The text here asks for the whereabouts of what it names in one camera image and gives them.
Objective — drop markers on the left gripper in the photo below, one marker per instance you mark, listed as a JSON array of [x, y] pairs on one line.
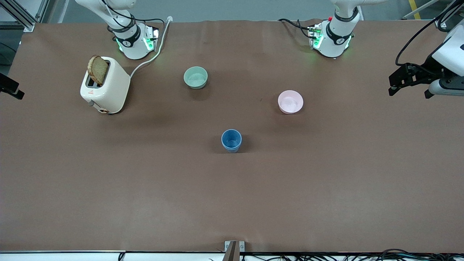
[[430, 67]]

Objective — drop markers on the brown bread slice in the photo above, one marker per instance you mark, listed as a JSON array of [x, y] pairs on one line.
[[98, 70]]

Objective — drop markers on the cream white toaster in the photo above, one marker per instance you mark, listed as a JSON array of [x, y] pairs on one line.
[[112, 87]]

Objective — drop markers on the green bowl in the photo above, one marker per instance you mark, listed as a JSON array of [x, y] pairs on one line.
[[195, 77]]

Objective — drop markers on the aluminium frame profile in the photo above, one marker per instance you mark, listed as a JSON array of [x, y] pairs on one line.
[[27, 23]]

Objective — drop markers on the metal table edge bracket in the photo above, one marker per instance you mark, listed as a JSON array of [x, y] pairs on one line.
[[228, 245]]

